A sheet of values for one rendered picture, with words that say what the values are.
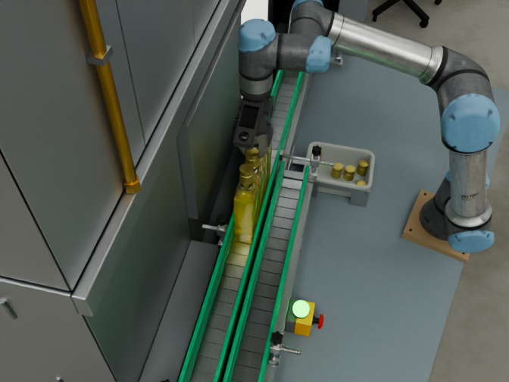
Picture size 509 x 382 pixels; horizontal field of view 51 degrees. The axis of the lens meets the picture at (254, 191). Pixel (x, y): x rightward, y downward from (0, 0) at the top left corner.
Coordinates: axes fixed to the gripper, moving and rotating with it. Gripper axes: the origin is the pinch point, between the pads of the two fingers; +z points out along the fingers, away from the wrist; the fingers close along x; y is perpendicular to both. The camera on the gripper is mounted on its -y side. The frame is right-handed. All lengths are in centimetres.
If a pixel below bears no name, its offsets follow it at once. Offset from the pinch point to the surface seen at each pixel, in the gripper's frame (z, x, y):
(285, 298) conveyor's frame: 27.5, -15.0, -22.7
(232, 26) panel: -16.7, 12.6, 28.6
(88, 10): -60, 13, -37
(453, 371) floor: 115, -84, 10
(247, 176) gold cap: 0.6, -0.6, -7.3
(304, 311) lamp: 30.3, -20.4, -23.6
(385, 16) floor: 115, -35, 265
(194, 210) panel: 13.5, 12.8, -10.9
